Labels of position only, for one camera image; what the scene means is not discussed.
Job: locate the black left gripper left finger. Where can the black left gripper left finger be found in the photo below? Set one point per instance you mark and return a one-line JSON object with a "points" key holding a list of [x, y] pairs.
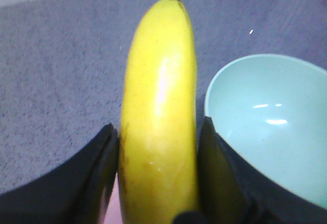
{"points": [[78, 191]]}

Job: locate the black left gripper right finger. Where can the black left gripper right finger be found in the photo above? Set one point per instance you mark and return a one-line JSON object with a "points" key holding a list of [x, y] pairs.
{"points": [[232, 191]]}

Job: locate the yellow banana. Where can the yellow banana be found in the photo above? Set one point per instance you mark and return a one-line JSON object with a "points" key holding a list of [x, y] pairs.
{"points": [[157, 163]]}

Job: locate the pink plate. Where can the pink plate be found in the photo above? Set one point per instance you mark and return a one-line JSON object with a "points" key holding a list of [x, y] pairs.
{"points": [[113, 214]]}

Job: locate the green bowl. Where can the green bowl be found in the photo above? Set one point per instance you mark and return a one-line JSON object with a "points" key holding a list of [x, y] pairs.
{"points": [[271, 110]]}

